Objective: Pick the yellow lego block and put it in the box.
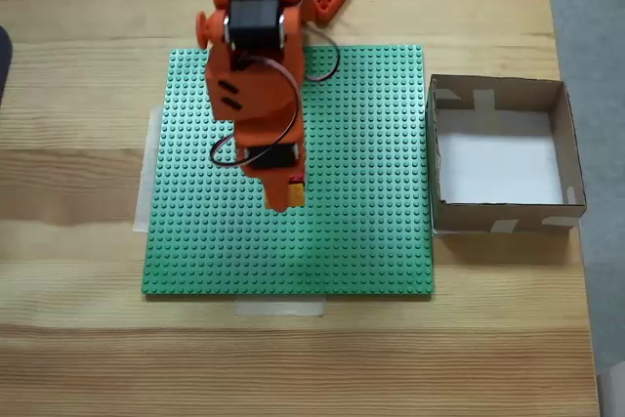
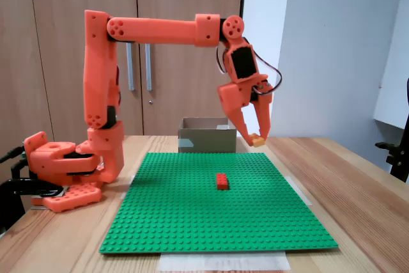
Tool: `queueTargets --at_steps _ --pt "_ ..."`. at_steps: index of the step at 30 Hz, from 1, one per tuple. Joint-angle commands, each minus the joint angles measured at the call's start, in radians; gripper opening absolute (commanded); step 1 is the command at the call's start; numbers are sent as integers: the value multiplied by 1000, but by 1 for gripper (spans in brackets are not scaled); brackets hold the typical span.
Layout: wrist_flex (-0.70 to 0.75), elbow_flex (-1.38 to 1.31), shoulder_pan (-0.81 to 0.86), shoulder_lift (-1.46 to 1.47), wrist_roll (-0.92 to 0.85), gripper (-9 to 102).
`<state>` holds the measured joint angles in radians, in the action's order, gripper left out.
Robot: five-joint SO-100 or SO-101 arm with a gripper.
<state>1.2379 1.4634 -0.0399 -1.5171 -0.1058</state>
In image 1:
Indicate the yellow lego block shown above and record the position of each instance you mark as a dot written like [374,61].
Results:
[296,195]

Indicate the green lego baseplate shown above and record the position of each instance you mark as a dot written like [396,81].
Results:
[220,241]

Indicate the open cardboard box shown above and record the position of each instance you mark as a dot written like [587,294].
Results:
[508,219]

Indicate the short masking tape strip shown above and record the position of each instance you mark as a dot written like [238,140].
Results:
[278,307]

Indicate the long masking tape strip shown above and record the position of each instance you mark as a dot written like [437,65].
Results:
[144,192]

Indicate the white paper sheet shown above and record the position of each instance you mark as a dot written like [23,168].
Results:
[503,163]

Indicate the black rounded object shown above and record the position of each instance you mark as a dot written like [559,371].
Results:
[4,65]

